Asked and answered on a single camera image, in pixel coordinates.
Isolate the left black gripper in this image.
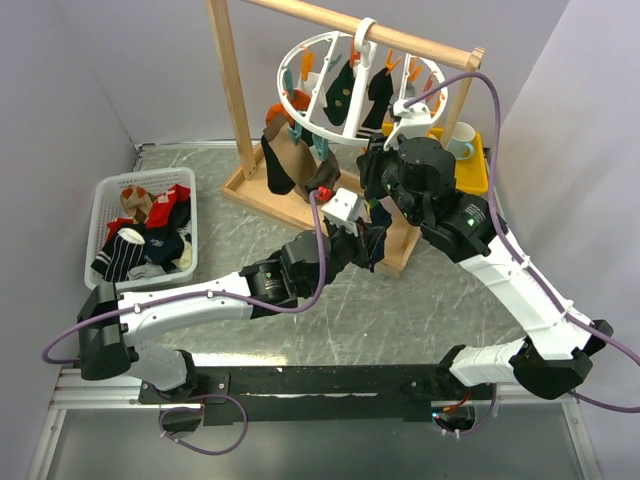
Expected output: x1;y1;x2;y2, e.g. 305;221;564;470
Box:
303;216;385;298

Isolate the navy patterned sock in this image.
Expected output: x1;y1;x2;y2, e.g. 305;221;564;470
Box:
363;197;394;266

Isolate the tan brown ribbed sock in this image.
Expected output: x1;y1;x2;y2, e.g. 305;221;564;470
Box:
263;114;341;202

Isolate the black brown sock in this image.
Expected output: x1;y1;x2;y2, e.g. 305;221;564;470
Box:
261;132;295;195

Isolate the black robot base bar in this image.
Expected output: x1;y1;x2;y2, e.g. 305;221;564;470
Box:
139;364;493;426

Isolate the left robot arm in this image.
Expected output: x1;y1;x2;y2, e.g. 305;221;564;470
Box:
78;224;387;402

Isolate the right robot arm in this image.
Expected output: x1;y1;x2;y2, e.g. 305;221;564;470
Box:
356;134;613;400

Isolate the white round clip hanger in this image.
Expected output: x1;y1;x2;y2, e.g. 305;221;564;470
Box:
276;18;449;150

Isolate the dark green dotted sock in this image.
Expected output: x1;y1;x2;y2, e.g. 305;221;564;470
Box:
323;60;355;126

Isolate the orange sock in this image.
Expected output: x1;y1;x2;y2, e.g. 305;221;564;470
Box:
265;89;311;127

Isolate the white small sock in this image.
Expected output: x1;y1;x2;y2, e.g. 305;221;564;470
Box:
297;72;327;108

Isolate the pale green mug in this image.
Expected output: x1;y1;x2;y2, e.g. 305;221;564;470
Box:
446;122;476;161

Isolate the yellow plastic tray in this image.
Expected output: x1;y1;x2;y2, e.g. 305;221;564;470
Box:
382;124;490;197

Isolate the red sock in basket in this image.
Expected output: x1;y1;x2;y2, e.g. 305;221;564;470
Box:
107;184;191;240

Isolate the argyle tan sock in basket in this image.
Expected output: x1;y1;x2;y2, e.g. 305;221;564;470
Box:
120;185;156;224

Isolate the navy striped sock in basket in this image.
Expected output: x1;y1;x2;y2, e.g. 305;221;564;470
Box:
91;228;145;283

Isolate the white plastic laundry basket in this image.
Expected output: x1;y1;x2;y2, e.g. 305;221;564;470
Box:
84;167;198;291

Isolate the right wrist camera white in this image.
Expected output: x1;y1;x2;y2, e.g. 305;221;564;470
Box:
384;99;434;151

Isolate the wooden hanger rack frame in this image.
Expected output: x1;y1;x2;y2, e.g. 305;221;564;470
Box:
206;1;485;278

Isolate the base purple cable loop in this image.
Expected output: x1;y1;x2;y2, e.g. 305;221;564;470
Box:
158;392;250;457

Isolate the aluminium rail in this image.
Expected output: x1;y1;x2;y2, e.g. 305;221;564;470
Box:
49;368;142;410

